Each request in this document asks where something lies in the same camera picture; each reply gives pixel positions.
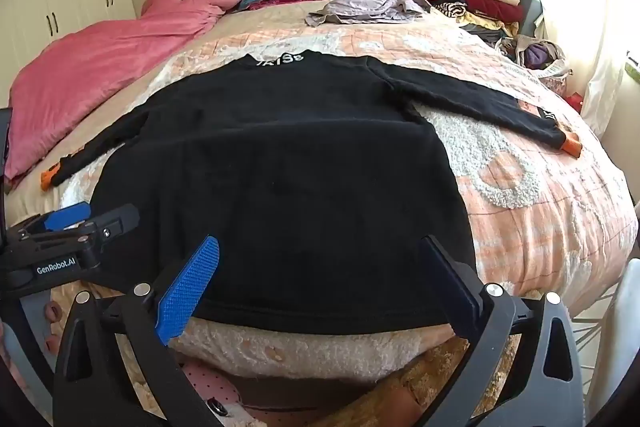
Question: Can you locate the bed with beige sheet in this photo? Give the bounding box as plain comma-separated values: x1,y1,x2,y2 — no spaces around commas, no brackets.
7,0,640,383

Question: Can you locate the black sweater with orange cuffs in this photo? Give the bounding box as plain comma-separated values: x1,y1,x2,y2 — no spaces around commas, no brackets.
42,49,583,338

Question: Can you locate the white plastic object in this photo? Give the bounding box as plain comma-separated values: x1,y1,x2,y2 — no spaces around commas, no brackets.
612,257,640,358

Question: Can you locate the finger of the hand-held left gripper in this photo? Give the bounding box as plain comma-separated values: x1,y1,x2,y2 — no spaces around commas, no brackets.
80,203,140,265
17,202,93,240

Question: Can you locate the brown wooden board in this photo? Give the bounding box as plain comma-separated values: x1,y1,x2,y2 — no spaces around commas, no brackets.
325,337,481,427

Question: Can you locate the pink dotted cloth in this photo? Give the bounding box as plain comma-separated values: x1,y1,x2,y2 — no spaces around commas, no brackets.
180,357,246,413

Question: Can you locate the orange and white fleece blanket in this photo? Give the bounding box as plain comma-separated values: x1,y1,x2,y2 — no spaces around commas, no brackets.
50,14,640,383

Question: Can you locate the pink blanket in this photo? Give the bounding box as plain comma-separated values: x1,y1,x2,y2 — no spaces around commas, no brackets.
7,0,253,180

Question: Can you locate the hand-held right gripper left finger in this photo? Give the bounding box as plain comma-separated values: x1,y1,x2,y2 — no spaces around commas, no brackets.
52,234,236,427

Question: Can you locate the white curtain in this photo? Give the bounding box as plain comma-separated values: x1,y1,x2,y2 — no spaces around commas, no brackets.
520,0,640,138

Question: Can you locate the crumpled lilac garment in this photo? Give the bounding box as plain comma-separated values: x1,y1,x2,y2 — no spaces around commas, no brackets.
306,0,433,28

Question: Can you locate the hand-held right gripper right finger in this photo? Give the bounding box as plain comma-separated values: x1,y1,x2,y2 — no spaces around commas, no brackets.
415,234,586,427

